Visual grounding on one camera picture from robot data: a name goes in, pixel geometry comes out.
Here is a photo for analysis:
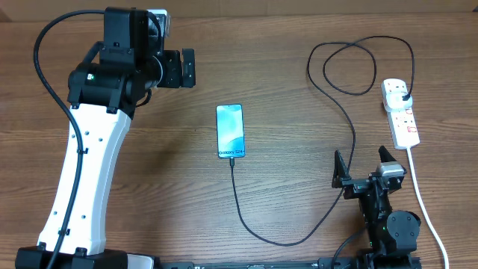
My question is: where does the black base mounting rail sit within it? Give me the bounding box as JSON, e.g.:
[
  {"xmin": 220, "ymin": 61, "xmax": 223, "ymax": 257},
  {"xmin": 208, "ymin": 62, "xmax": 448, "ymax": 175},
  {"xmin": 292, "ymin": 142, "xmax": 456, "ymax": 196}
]
[{"xmin": 155, "ymin": 257, "xmax": 422, "ymax": 269}]

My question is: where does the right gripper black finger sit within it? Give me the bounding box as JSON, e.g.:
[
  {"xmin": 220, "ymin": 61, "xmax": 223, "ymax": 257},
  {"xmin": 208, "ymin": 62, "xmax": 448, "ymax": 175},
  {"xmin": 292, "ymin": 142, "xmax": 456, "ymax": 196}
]
[
  {"xmin": 378, "ymin": 146, "xmax": 396, "ymax": 163},
  {"xmin": 332, "ymin": 150, "xmax": 351, "ymax": 188}
]

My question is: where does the Samsung Galaxy smartphone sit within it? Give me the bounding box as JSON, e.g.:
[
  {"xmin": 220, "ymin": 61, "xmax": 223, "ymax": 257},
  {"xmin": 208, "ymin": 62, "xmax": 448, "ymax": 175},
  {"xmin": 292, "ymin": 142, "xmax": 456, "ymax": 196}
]
[{"xmin": 216, "ymin": 104, "xmax": 246, "ymax": 158}]

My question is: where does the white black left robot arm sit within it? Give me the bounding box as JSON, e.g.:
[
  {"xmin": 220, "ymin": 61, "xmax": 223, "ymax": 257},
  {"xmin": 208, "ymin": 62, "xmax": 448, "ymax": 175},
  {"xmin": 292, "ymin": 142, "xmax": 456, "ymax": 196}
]
[{"xmin": 15, "ymin": 7, "xmax": 196, "ymax": 268}]

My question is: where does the white extension strip cord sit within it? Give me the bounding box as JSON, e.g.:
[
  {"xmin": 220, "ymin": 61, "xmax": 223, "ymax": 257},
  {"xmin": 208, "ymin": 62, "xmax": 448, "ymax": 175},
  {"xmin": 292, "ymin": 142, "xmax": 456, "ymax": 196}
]
[{"xmin": 406, "ymin": 147, "xmax": 450, "ymax": 269}]

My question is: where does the white USB charger plug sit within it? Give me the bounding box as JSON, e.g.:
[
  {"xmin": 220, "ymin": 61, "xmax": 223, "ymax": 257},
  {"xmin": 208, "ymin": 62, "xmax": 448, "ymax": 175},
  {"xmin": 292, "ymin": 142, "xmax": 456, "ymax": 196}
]
[{"xmin": 383, "ymin": 92, "xmax": 413, "ymax": 113}]

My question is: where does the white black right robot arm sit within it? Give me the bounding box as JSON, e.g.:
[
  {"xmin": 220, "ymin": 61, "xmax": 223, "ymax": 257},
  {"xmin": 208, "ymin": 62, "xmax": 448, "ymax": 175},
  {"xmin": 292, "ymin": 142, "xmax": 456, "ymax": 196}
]
[{"xmin": 331, "ymin": 146, "xmax": 421, "ymax": 268}]

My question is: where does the white power extension strip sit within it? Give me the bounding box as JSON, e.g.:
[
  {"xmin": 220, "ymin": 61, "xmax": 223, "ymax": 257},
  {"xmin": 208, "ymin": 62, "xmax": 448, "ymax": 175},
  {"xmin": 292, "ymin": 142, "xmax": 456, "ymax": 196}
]
[{"xmin": 381, "ymin": 78, "xmax": 420, "ymax": 149}]

